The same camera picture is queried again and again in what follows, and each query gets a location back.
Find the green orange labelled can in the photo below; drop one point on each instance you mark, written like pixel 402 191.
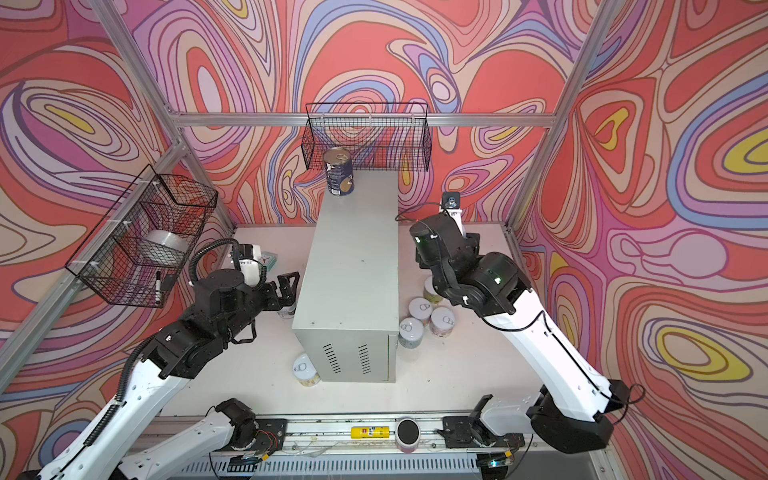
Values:
pixel 411 333

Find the aluminium frame post left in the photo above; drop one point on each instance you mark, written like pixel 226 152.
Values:
pixel 123 41

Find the black wire basket left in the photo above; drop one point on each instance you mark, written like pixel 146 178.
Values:
pixel 152 226

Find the yellow green tin can right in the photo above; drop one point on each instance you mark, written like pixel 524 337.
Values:
pixel 429 292

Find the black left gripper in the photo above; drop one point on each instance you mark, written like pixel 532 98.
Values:
pixel 288 295

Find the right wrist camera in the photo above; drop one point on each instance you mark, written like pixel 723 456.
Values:
pixel 451 200

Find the black marker pen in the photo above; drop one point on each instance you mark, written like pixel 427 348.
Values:
pixel 157 288

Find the black wire basket back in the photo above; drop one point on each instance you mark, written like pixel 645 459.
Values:
pixel 393 145

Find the grey metal cabinet box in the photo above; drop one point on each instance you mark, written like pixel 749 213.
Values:
pixel 347 317

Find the black wire basket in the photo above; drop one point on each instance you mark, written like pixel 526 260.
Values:
pixel 152 226
pixel 393 145

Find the aluminium frame post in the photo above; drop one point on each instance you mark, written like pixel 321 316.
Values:
pixel 596 36
pixel 123 41

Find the white labelled tin can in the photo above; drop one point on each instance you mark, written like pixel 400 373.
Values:
pixel 287 312

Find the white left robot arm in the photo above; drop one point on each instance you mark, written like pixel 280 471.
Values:
pixel 153 374

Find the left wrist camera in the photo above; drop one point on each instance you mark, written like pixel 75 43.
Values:
pixel 247 258

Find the pink labelled tin can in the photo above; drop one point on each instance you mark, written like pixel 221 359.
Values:
pixel 442 322

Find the aluminium frame back bar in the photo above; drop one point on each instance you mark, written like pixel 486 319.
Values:
pixel 543 120

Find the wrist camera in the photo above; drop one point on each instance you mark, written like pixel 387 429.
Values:
pixel 247 258
pixel 451 200

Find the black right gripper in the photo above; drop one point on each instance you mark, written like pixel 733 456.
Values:
pixel 474 238

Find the yellow label sticker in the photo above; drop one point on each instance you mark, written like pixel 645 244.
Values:
pixel 370 432

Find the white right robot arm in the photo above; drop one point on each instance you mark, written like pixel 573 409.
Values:
pixel 571 410

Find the yellow labelled tin can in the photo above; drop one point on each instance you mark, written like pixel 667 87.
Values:
pixel 304 371

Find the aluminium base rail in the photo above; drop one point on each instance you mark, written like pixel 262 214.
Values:
pixel 319 446

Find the mint green alarm clock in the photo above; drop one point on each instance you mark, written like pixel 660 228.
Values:
pixel 269 259

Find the aluminium frame post right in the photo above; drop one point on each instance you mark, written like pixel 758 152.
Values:
pixel 596 36

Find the blue labelled tin can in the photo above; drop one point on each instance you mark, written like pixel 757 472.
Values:
pixel 339 171

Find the small hidden tin can right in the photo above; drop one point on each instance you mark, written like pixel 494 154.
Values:
pixel 421 309

